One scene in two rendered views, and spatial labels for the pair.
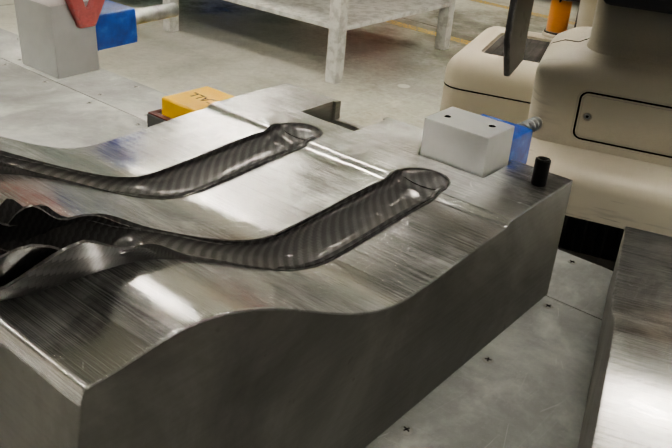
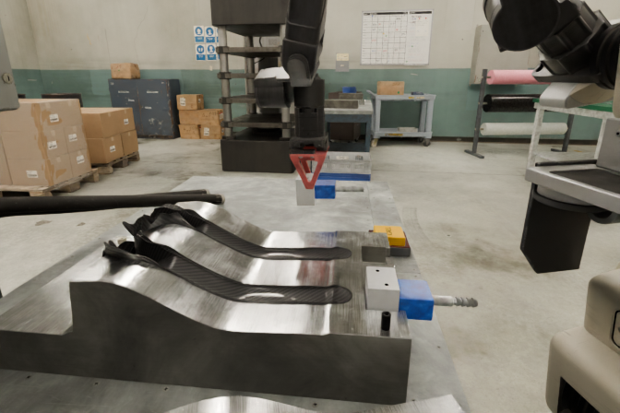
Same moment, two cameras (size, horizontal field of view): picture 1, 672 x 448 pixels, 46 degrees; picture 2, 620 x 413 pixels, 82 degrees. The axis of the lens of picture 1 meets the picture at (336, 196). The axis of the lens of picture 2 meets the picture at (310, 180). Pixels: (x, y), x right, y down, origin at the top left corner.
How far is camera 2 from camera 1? 43 cm
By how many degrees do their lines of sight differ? 55
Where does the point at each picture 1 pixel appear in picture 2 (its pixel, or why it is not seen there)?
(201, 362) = (111, 296)
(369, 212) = (299, 296)
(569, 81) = (606, 297)
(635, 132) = not seen: outside the picture
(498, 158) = (384, 303)
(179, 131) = (307, 237)
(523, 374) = not seen: outside the picture
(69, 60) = (302, 199)
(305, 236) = (262, 291)
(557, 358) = not seen: outside the picture
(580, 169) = (596, 367)
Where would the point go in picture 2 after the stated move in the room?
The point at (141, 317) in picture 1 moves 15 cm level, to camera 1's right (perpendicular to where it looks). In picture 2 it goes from (104, 273) to (114, 360)
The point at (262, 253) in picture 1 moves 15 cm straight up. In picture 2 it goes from (235, 288) to (228, 178)
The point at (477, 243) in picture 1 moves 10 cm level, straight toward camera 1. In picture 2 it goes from (296, 331) to (198, 355)
